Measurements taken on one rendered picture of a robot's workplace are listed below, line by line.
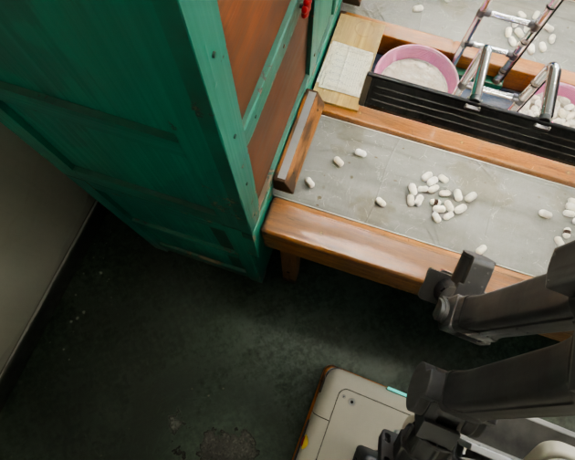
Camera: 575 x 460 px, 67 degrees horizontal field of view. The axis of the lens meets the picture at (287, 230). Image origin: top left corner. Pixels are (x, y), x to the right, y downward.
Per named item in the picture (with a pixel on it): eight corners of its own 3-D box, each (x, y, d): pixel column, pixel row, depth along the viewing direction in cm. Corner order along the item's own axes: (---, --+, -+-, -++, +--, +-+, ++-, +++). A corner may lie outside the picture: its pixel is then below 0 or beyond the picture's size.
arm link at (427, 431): (411, 443, 64) (446, 458, 63) (440, 392, 60) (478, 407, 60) (409, 401, 73) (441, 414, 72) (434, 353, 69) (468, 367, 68)
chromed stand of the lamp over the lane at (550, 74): (472, 202, 134) (558, 128, 91) (408, 182, 136) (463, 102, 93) (484, 148, 139) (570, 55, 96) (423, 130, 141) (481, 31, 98)
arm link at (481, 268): (434, 323, 70) (487, 344, 69) (464, 258, 67) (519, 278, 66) (425, 299, 82) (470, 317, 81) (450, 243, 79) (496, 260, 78)
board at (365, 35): (357, 112, 133) (357, 110, 131) (309, 99, 134) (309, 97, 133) (384, 27, 141) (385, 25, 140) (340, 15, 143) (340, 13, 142)
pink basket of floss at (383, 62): (464, 115, 142) (475, 99, 133) (391, 145, 139) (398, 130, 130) (423, 52, 149) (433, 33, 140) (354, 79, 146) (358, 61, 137)
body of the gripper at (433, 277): (428, 266, 87) (433, 275, 80) (478, 284, 86) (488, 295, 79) (416, 294, 89) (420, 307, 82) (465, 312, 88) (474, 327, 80)
